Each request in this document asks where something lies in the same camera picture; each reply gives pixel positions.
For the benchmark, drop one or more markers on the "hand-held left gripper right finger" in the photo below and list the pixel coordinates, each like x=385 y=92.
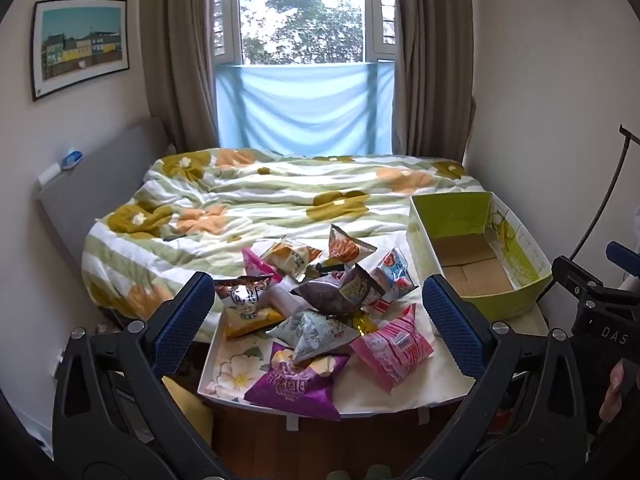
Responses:
x=452 y=325

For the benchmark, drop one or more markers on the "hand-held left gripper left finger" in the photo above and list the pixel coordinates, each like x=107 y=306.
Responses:
x=185 y=320

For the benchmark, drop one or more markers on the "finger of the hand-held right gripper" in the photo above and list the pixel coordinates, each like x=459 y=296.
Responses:
x=622 y=257
x=575 y=280

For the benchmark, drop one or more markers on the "brown yellow chips bag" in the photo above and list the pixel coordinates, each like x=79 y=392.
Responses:
x=245 y=310

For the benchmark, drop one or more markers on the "pink striped snack packet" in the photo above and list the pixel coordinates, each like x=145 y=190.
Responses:
x=395 y=352

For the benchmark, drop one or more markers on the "pink white candy packet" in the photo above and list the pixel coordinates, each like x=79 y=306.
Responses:
x=256 y=264

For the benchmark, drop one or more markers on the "green cardboard box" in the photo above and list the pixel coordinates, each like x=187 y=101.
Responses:
x=450 y=215

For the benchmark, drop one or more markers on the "dark purple snack bag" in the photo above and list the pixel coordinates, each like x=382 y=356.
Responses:
x=335 y=292

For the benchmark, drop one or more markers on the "orange fries snack bag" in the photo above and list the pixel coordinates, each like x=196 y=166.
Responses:
x=347 y=249

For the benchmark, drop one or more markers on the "person's right hand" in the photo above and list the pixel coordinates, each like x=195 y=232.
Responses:
x=617 y=392

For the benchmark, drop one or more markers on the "red white snack packet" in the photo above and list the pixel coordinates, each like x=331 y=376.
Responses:
x=381 y=306

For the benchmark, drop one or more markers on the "white blue red packet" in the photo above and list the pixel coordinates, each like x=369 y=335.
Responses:
x=395 y=275

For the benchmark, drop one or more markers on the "gold snack packet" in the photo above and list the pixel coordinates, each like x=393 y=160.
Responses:
x=364 y=324

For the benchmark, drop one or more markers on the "yellow cloth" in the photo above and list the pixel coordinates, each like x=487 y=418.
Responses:
x=192 y=410

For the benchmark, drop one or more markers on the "clear white packet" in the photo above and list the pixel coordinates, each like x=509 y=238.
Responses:
x=285 y=302

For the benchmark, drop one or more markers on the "beige orange snack packet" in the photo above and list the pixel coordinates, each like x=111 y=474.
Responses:
x=290 y=257

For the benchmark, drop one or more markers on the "grey triangular snack bag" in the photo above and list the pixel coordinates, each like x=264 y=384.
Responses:
x=312 y=332

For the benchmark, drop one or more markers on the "floral striped blanket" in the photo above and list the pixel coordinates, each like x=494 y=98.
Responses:
x=260 y=195

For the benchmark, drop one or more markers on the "grey bed headboard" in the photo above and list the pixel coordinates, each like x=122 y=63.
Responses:
x=100 y=185

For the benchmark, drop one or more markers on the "blue white small item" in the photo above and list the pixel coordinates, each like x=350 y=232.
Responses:
x=72 y=158

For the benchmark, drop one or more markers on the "white small box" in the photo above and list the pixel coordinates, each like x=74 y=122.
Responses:
x=47 y=175

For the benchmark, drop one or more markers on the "light blue cloth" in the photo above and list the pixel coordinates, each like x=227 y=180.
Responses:
x=300 y=110

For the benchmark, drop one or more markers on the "brown curtain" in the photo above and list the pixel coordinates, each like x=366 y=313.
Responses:
x=430 y=60
x=180 y=60

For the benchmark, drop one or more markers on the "framed landscape picture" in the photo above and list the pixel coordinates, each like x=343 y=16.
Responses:
x=80 y=45

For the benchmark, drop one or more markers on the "white framed window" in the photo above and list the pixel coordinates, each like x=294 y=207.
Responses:
x=300 y=10

